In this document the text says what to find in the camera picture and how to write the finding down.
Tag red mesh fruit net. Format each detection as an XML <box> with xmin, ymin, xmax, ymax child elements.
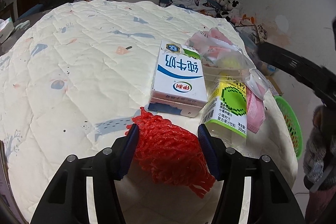
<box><xmin>131</xmin><ymin>107</ymin><xmax>215</xmax><ymax>198</ymax></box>

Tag yellow green juice carton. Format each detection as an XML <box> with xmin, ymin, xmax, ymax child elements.
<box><xmin>201</xmin><ymin>75</ymin><xmax>247</xmax><ymax>145</ymax></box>

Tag white blue milk carton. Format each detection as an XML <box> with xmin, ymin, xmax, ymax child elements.
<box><xmin>148</xmin><ymin>40</ymin><xmax>207</xmax><ymax>118</ymax></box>

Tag grey gloved right hand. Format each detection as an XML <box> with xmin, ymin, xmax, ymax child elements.
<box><xmin>303</xmin><ymin>106</ymin><xmax>335</xmax><ymax>193</ymax></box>

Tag green plastic mesh basket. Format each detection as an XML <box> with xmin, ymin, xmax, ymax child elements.
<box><xmin>274</xmin><ymin>96</ymin><xmax>303</xmax><ymax>159</ymax></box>

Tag cardboard box with label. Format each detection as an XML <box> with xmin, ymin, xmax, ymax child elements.
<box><xmin>265</xmin><ymin>76</ymin><xmax>283</xmax><ymax>96</ymax></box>

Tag clear plastic lid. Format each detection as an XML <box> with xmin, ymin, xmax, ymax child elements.
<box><xmin>245</xmin><ymin>69</ymin><xmax>269</xmax><ymax>101</ymax></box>

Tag clear plastic bag pink wrapper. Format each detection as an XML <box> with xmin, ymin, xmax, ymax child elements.
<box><xmin>185</xmin><ymin>28</ymin><xmax>255</xmax><ymax>79</ymax></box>

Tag white quilted blanket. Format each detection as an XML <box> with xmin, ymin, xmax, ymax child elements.
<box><xmin>1</xmin><ymin>0</ymin><xmax>298</xmax><ymax>223</ymax></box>

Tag orange fox plush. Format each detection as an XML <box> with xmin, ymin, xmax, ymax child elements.
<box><xmin>240</xmin><ymin>14</ymin><xmax>256</xmax><ymax>26</ymax></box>

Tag cow plush toy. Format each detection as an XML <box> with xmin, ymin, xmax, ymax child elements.
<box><xmin>217</xmin><ymin>0</ymin><xmax>240</xmax><ymax>19</ymax></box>

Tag butterfly pillow right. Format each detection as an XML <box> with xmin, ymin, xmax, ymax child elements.
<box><xmin>165</xmin><ymin>0</ymin><xmax>222</xmax><ymax>18</ymax></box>

